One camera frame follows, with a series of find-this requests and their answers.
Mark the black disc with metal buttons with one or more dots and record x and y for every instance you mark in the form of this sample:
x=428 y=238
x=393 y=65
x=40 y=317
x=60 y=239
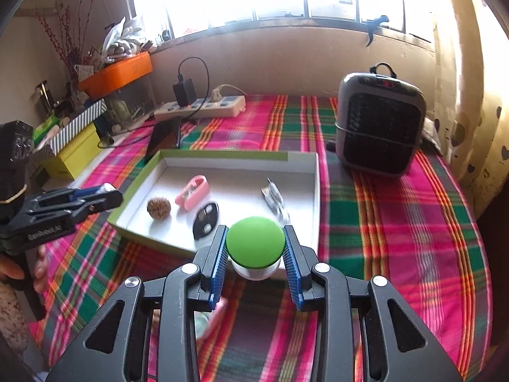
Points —
x=206 y=221

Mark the clear plastic bag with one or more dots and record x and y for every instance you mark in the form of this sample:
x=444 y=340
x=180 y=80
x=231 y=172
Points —
x=123 y=39

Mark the green tissue pack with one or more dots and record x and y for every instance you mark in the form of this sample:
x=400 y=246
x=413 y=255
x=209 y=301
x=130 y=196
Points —
x=45 y=129

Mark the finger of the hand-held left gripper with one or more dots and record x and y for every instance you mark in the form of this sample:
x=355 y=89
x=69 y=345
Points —
x=105 y=202
x=93 y=191

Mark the green mushroom knob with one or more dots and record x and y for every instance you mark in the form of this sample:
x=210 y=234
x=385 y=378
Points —
x=254 y=242

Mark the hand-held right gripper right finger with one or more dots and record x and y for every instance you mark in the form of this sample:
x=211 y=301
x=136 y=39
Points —
x=292 y=270

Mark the dried red branches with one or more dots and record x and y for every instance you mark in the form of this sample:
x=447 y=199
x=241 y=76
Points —
x=67 y=36

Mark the black charger adapter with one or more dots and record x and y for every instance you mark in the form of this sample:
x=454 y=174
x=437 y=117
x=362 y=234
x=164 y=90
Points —
x=183 y=92

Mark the white plug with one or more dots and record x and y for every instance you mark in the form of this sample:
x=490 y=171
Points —
x=216 y=94

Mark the white power strip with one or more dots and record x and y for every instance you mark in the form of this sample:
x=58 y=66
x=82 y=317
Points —
x=214 y=108

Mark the green and white cardboard tray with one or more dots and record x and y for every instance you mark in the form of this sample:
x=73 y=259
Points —
x=238 y=191

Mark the plaid blanket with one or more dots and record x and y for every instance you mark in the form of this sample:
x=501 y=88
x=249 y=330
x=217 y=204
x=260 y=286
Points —
x=397 y=246

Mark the person's left hand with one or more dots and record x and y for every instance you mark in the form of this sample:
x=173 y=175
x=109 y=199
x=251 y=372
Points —
x=41 y=270

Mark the orange box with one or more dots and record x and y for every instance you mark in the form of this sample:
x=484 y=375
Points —
x=119 y=71

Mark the pink oblong case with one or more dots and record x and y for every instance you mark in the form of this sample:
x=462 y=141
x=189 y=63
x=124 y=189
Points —
x=192 y=191

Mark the small black object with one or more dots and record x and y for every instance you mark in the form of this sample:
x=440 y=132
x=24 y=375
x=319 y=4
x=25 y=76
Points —
x=332 y=145

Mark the brown walnut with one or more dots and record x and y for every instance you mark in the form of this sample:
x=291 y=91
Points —
x=158 y=208

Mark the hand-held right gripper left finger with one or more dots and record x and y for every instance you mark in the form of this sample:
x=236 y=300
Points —
x=218 y=270

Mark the heart print curtain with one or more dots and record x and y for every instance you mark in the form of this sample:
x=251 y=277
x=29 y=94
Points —
x=465 y=107

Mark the pink case with teal cup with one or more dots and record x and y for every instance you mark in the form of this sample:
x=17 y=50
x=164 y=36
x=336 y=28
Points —
x=219 y=312

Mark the grey space heater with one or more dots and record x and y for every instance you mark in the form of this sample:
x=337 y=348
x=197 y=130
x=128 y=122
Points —
x=377 y=127

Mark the yellow box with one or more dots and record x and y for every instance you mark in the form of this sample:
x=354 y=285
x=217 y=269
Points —
x=75 y=155

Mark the glass tank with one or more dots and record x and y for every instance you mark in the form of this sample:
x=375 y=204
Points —
x=131 y=103

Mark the striped box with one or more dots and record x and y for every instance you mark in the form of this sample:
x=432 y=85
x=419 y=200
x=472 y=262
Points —
x=75 y=125

